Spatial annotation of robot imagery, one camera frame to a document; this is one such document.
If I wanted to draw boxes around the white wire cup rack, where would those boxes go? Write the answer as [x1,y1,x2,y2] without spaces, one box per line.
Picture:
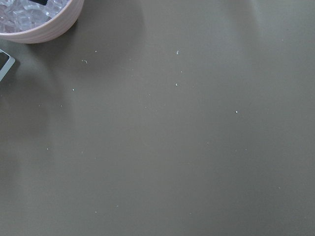
[0,50,16,81]

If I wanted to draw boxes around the pink bowl of ice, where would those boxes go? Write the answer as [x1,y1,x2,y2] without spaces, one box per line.
[0,0,84,44]

